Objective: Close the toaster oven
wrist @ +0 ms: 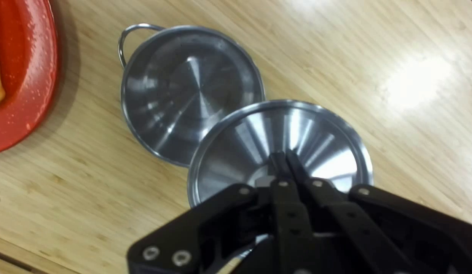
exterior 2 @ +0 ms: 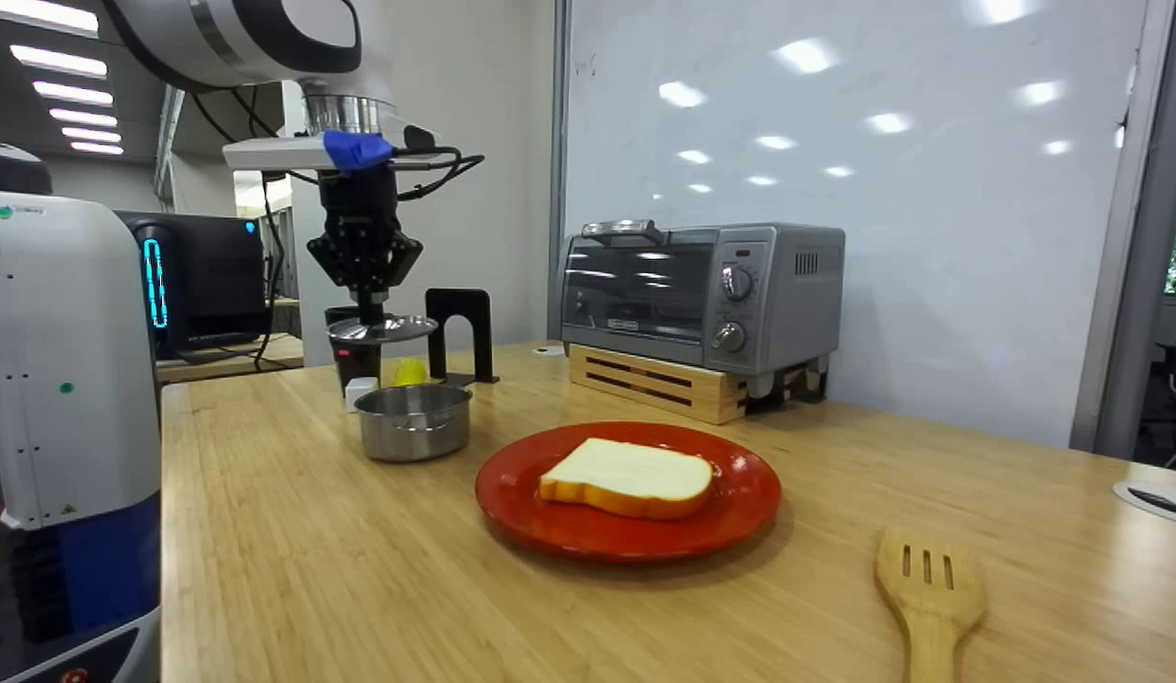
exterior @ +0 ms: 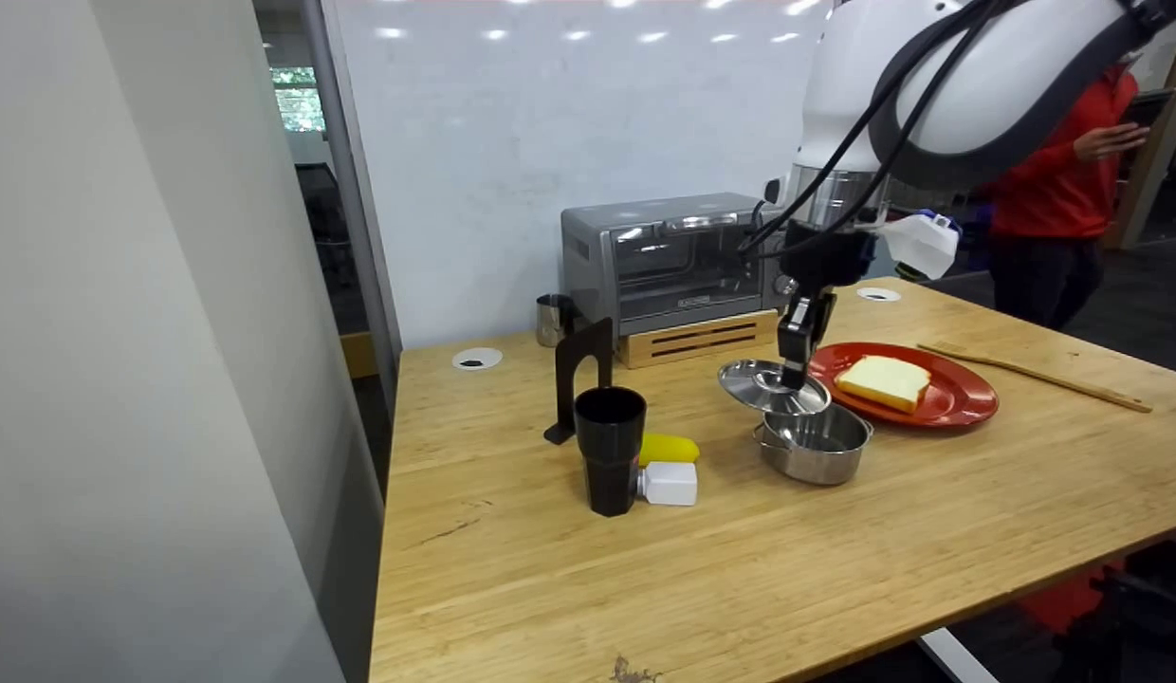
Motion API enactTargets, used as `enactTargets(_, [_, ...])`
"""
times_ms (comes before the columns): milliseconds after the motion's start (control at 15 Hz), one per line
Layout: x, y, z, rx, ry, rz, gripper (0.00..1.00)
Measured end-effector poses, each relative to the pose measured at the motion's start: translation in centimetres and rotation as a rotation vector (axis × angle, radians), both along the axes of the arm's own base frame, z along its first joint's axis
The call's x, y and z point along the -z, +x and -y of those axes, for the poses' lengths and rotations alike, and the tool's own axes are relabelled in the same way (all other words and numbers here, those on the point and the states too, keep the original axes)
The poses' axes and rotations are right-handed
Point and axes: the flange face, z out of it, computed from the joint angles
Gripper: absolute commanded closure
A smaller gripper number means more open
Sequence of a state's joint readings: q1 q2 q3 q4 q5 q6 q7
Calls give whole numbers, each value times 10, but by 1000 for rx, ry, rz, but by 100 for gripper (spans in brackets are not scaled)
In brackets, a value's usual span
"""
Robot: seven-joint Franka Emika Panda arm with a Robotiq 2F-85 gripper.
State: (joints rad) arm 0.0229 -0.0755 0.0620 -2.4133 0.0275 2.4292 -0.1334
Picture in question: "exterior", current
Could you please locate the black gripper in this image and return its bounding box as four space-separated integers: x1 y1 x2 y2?
774 219 881 389

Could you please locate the steel pot lid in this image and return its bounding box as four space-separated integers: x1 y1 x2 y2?
717 355 835 416

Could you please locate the silver toaster oven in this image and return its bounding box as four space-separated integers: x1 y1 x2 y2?
559 189 805 336

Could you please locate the white bread slice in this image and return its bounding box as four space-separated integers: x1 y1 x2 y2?
831 354 937 416

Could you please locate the steel pot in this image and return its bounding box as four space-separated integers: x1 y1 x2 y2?
752 397 875 489

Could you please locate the slatted wooden stand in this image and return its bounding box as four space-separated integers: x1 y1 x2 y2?
616 306 786 372

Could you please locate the red plate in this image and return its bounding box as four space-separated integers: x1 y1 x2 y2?
800 336 1003 432

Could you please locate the yellow sponge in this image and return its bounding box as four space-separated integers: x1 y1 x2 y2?
637 430 700 466

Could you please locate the white block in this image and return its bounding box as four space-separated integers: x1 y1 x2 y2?
632 460 700 512

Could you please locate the black plastic cup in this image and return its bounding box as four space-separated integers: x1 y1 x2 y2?
570 383 649 521

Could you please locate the wooden slotted spatula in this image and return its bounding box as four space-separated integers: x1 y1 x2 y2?
917 335 1158 416

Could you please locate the small steel mug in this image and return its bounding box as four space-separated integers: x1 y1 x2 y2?
531 293 575 349

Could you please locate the person in red shirt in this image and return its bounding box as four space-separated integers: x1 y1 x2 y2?
965 59 1176 335

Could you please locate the white table leg bar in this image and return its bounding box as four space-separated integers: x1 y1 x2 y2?
917 627 1003 683

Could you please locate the red plastic object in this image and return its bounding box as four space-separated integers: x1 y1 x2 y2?
1013 559 1130 637

